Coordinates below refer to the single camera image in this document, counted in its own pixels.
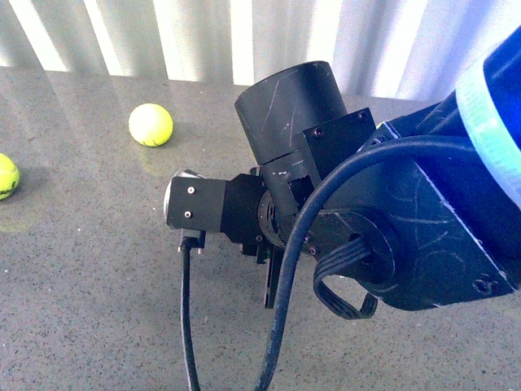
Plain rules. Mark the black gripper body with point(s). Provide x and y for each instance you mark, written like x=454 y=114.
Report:
x=249 y=221

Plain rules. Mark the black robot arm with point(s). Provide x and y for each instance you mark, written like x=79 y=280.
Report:
x=415 y=232

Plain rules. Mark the middle yellow tennis ball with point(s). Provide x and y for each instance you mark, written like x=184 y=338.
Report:
x=150 y=125

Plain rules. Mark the tennis ball with Wilson 3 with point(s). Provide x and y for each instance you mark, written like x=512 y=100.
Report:
x=9 y=176

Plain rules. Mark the white pleated curtain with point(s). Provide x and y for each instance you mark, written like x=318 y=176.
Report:
x=412 y=50

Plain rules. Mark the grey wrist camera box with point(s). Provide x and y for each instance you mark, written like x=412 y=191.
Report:
x=194 y=203

